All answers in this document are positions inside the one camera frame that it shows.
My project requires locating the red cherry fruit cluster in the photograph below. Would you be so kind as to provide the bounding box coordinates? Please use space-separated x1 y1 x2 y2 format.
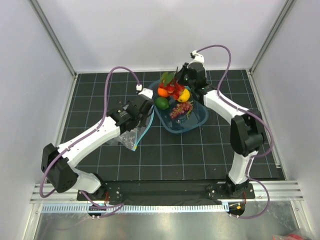
158 72 185 100

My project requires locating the green lime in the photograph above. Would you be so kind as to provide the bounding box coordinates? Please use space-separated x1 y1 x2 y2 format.
154 97 169 110

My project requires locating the clear zip top bag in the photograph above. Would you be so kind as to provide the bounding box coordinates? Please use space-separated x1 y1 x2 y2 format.
106 106 154 151

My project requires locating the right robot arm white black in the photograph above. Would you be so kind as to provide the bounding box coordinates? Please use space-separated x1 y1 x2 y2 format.
174 62 266 198

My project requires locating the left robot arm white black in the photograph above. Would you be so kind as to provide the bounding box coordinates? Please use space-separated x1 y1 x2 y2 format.
41 88 154 200

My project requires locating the yellow lemon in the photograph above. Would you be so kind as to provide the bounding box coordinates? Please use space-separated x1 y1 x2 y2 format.
177 88 191 103

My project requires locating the orange fruit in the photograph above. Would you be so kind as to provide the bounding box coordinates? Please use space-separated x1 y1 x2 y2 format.
157 87 169 98

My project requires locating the purple grape bunch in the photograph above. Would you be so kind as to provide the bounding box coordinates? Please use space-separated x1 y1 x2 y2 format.
169 101 193 119

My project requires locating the teal plastic tray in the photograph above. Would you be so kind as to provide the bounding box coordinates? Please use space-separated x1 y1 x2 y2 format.
148 81 209 134

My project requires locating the black grid mat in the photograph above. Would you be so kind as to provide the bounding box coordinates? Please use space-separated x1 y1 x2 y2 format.
51 69 286 181

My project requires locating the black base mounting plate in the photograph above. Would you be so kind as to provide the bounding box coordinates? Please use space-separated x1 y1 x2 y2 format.
77 178 256 206

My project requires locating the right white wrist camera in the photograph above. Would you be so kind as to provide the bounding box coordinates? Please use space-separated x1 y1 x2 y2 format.
189 50 205 64

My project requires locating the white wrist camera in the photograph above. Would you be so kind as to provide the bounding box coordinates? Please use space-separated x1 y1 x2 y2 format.
189 50 205 64
134 84 154 101

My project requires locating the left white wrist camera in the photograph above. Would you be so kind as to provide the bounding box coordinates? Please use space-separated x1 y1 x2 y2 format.
134 84 154 101

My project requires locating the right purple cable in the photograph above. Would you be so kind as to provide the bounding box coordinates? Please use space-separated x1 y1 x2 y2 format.
189 44 273 220

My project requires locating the slotted white cable duct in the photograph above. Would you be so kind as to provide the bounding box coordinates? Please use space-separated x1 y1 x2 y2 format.
41 202 229 214

